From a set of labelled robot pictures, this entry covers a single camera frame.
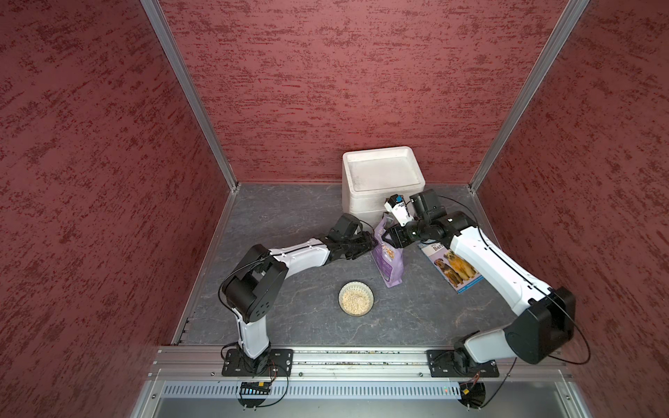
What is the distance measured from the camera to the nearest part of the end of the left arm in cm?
72

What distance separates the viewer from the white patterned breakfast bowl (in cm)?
82

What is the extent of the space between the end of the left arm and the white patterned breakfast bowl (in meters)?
0.11
